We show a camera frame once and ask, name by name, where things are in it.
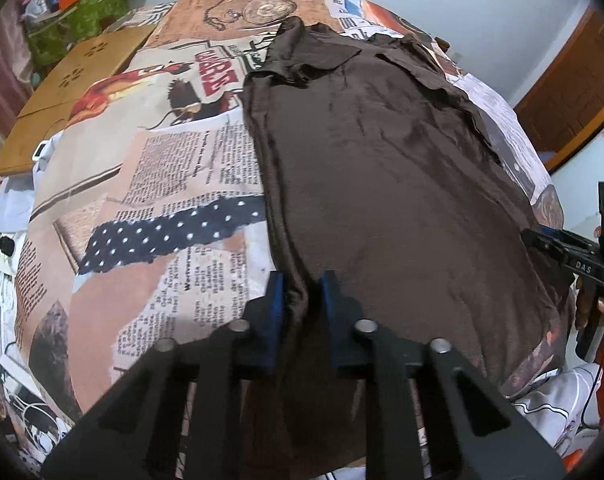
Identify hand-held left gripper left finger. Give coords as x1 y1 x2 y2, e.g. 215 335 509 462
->
41 270 288 480

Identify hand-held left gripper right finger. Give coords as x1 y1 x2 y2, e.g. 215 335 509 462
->
318 269 568 480

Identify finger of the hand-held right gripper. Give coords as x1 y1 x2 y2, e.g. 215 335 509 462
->
521 229 604 291
538 228 600 257

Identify brown shirt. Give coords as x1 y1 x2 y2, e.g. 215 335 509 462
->
242 16 575 480

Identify person's right hand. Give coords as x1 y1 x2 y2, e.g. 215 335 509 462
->
574 279 604 331

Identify person's white striped pants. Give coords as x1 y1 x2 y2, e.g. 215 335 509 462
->
507 362 603 456

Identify wooden wardrobe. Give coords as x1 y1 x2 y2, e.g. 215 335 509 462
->
513 2 604 171

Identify newspaper print blanket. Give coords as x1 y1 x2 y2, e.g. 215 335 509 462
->
12 0 568 480

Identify wooden board with flower cutouts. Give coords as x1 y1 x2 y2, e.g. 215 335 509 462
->
0 25 158 177

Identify green patterned basket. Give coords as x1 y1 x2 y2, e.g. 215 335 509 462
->
26 0 130 68

